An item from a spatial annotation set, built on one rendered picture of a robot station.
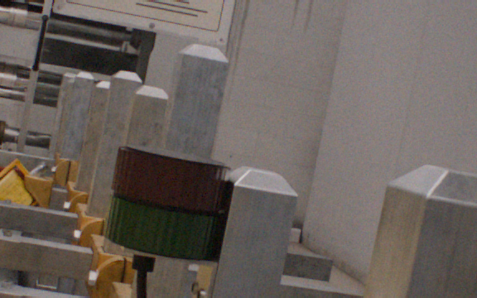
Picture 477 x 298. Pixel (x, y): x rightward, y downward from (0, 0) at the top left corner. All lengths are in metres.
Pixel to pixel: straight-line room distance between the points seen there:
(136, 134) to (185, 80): 0.26
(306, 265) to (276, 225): 0.85
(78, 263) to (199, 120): 0.34
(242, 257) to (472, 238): 0.26
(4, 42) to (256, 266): 2.32
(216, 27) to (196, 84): 2.07
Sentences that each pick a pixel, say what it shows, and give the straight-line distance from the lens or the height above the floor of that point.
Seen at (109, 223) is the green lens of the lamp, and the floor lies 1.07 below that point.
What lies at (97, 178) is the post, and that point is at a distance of 1.30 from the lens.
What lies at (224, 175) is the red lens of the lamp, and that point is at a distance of 0.55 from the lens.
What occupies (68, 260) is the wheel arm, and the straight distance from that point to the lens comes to 1.10.
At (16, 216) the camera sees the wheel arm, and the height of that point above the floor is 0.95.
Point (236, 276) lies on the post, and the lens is 0.56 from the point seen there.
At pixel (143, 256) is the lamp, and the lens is 0.56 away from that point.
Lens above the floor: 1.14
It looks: 3 degrees down
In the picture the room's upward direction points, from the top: 11 degrees clockwise
